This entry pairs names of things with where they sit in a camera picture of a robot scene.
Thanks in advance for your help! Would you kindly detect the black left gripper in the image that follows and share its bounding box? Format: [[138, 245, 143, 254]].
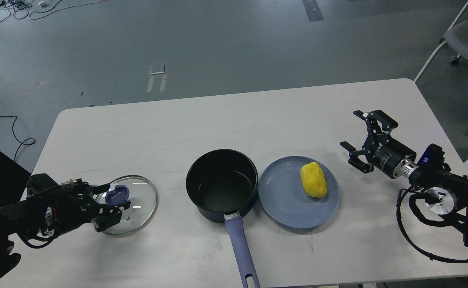
[[44, 180, 131, 236]]

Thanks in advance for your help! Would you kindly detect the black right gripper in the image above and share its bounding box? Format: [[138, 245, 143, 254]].
[[340, 110, 417, 179]]

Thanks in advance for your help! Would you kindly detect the glass pot lid blue knob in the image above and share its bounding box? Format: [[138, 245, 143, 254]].
[[91, 175, 158, 236]]

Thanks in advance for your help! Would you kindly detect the yellow potato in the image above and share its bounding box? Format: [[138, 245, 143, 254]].
[[300, 162, 328, 198]]

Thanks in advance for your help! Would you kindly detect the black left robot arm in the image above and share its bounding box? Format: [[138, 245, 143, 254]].
[[0, 174, 130, 279]]

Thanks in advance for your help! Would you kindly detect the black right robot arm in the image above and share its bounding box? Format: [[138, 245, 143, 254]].
[[340, 110, 468, 264]]

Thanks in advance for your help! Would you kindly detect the blue round plate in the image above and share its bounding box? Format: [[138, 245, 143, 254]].
[[258, 156, 341, 229]]

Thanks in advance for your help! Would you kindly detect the dark blue saucepan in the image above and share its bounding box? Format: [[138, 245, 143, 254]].
[[185, 149, 261, 288]]

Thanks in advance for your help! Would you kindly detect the black floor cable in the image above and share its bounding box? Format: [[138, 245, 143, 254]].
[[0, 90, 36, 162]]

